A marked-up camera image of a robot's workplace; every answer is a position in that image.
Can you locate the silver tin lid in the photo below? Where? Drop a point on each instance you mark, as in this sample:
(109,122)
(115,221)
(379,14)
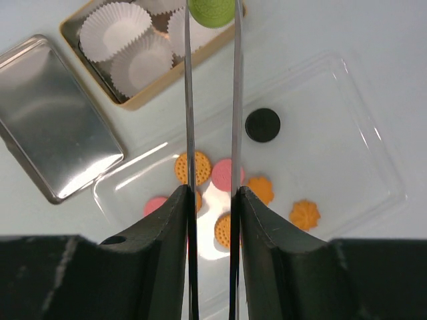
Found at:
(49,122)

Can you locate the white paper cup near-right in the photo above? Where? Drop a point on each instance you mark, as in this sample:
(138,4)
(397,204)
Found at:
(157,7)

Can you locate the pink sandwich cookie lower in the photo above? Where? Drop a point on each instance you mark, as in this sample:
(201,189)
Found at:
(153,204)

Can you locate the white paper cup far-right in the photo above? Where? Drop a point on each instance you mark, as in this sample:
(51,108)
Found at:
(199,35)

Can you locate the pink sandwich cookie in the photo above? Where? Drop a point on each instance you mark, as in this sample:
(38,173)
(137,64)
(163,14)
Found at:
(153,204)
(221,175)

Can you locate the orange round biscuit right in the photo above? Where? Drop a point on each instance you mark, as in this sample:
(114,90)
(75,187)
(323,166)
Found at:
(222,230)

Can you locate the orange flower cookie upper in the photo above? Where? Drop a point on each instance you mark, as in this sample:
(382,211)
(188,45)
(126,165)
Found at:
(262,188)

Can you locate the clear plastic tray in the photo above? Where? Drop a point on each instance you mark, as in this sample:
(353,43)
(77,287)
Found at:
(327,151)

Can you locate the black sandwich cookie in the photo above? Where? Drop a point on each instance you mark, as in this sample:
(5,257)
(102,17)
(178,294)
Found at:
(262,125)

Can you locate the pink sandwich cookie upper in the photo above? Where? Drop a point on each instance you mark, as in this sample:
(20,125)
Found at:
(221,175)

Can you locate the green sandwich cookie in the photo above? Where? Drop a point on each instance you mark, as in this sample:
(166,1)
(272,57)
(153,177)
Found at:
(212,13)

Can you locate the orange flower cookie lower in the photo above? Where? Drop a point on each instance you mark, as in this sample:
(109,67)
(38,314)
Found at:
(198,201)

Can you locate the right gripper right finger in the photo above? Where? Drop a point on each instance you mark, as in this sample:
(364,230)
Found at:
(290,274)

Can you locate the white paper cup far-left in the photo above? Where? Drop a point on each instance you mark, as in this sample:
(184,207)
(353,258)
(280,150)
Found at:
(112,27)

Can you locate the metal tongs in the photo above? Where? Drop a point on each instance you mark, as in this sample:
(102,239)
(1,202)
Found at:
(234,303)

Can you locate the orange round biscuit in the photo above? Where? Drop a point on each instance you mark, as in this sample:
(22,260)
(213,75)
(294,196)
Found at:
(202,168)
(222,230)

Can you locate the orange round biscuit left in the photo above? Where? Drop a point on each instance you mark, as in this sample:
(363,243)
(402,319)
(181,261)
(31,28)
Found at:
(202,168)

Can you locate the orange swirl cookie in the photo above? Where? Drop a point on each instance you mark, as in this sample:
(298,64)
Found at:
(305,214)

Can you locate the orange flower cookie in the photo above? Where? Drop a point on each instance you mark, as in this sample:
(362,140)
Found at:
(262,188)
(198,201)

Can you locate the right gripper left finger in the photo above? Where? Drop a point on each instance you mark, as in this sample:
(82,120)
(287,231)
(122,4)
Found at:
(136,274)

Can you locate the white paper cup near-left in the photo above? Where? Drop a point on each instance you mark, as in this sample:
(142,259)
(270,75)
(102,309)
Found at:
(141,63)

